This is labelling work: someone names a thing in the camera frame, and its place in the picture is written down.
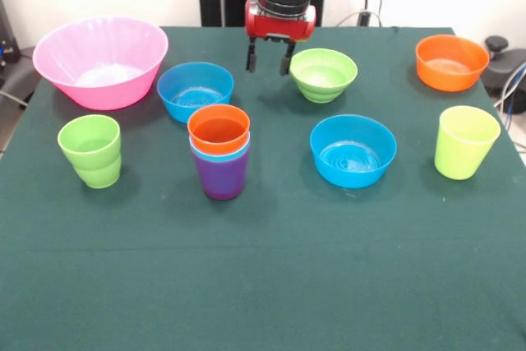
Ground orange cup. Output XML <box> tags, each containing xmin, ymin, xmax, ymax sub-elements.
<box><xmin>187</xmin><ymin>104</ymin><xmax>251</xmax><ymax>153</ymax></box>

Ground green bowl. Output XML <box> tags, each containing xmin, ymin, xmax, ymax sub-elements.
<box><xmin>288</xmin><ymin>48</ymin><xmax>358</xmax><ymax>104</ymax></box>

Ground blue cup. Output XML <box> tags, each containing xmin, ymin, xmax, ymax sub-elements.
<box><xmin>188</xmin><ymin>132</ymin><xmax>251</xmax><ymax>164</ymax></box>

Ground blue bowl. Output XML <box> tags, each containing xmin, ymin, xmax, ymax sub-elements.
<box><xmin>309</xmin><ymin>113</ymin><xmax>399</xmax><ymax>190</ymax></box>
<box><xmin>156</xmin><ymin>62</ymin><xmax>235</xmax><ymax>125</ymax></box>

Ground yellow-green cup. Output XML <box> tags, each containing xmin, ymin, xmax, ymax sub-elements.
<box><xmin>434</xmin><ymin>105</ymin><xmax>501</xmax><ymax>182</ymax></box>

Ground black device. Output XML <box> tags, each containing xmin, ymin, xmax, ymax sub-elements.
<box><xmin>0</xmin><ymin>0</ymin><xmax>21</xmax><ymax>68</ymax></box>

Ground grey cable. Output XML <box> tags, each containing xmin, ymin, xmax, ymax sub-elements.
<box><xmin>0</xmin><ymin>90</ymin><xmax>29</xmax><ymax>110</ymax></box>

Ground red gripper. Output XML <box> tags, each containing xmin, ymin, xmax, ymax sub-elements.
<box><xmin>244</xmin><ymin>0</ymin><xmax>317</xmax><ymax>76</ymax></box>

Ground blue cable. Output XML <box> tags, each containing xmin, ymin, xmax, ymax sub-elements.
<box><xmin>492</xmin><ymin>61</ymin><xmax>526</xmax><ymax>122</ymax></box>

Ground purple cup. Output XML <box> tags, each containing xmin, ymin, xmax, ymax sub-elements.
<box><xmin>191</xmin><ymin>145</ymin><xmax>251</xmax><ymax>201</ymax></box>

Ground large pink bowl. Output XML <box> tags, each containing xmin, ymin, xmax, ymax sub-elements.
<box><xmin>32</xmin><ymin>16</ymin><xmax>170</xmax><ymax>112</ymax></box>

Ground black office chair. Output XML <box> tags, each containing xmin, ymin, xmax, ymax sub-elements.
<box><xmin>480</xmin><ymin>35</ymin><xmax>526</xmax><ymax>101</ymax></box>

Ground dark green table cloth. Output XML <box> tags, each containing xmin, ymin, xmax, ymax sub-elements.
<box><xmin>0</xmin><ymin>25</ymin><xmax>526</xmax><ymax>351</ymax></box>

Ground orange bowl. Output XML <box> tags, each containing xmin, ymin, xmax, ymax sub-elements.
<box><xmin>414</xmin><ymin>34</ymin><xmax>491</xmax><ymax>93</ymax></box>

